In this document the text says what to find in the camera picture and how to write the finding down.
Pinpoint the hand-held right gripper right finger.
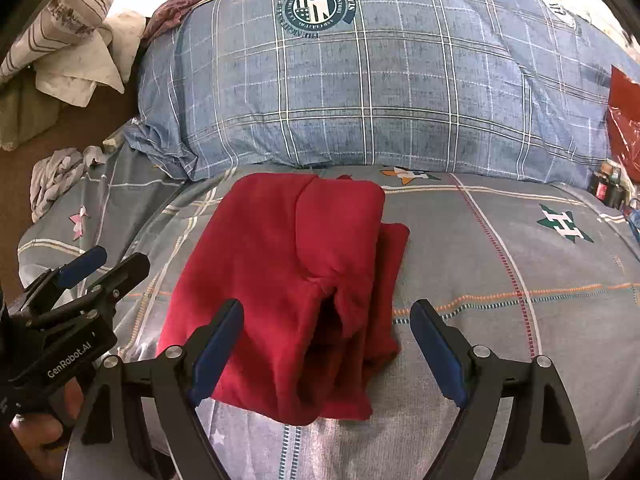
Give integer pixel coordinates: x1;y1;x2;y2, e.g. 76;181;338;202
409;298;591;480

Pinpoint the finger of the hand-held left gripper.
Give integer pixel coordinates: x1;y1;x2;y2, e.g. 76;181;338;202
30;252;151;331
20;246;108;311

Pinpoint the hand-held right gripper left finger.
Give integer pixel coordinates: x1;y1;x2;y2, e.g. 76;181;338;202
67;298;246;480

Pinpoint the red garment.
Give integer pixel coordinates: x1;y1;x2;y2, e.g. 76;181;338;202
156;172;411;423

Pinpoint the person's left hand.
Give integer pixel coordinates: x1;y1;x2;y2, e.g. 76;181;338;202
10;377;86;453

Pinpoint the grey plaid bedsheet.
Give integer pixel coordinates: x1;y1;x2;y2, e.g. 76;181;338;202
17;145;640;480

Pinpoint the crumpled white grey cloth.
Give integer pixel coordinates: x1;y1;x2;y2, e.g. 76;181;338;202
30;146;108;223

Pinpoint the olive green cloth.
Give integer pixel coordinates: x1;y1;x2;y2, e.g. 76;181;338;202
0;77;63;152

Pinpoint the small dark bottle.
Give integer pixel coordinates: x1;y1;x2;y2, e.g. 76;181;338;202
589;159;626;208

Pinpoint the striped white cloth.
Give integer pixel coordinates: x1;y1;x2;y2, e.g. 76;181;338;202
0;0;116;86

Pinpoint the blue plaid pillow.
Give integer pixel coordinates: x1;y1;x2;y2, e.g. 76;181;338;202
124;0;621;183

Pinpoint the red plastic bag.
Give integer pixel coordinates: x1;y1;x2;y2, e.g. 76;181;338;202
604;64;640;183

